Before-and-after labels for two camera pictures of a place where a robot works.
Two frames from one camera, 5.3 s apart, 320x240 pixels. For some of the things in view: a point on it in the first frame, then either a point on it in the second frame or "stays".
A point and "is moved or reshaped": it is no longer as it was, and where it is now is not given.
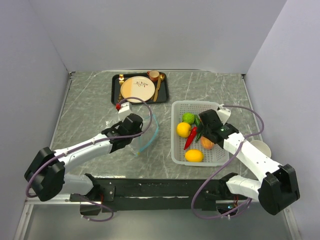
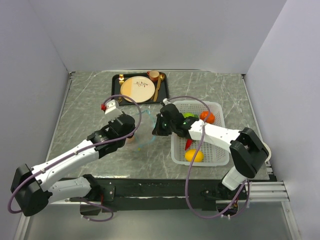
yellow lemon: x=194 y=155 stays
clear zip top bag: x=150 y=129 is moved or reshaped
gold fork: x=121 y=80 stays
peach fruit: x=206 y=143 is moved or reshaped
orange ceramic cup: x=154 y=75 stays
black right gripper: x=204 y=131 → x=159 y=131
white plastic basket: x=217 y=156 stays
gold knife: x=158 y=87 stays
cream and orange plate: x=138 y=86 stays
